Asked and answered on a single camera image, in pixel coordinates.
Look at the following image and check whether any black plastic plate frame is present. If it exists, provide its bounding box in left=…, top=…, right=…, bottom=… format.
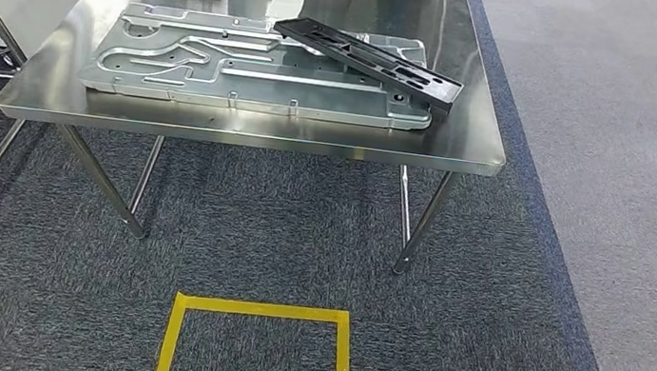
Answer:
left=263, top=12, right=471, bottom=121

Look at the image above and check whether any stainless steel workbench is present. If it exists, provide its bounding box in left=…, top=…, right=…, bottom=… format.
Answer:
left=0, top=0, right=528, bottom=288

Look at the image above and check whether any stamped metal panel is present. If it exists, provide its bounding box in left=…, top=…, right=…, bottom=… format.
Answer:
left=74, top=0, right=444, bottom=138

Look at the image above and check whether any white paper sheet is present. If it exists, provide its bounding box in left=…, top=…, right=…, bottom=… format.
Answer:
left=264, top=0, right=307, bottom=24

